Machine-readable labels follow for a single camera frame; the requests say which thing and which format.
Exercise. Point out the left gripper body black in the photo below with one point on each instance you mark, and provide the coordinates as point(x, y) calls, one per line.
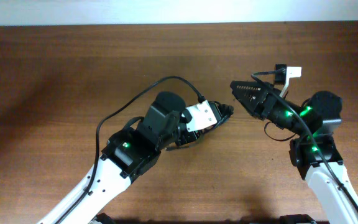
point(183, 136)

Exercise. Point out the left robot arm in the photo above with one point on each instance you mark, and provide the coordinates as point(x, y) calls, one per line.
point(133, 150)

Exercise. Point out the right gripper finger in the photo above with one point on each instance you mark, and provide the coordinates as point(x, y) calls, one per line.
point(252, 101)
point(247, 88)

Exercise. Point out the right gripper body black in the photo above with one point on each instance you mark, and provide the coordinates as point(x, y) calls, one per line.
point(266, 104)

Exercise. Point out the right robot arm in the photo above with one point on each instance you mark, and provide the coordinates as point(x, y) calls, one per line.
point(313, 152)

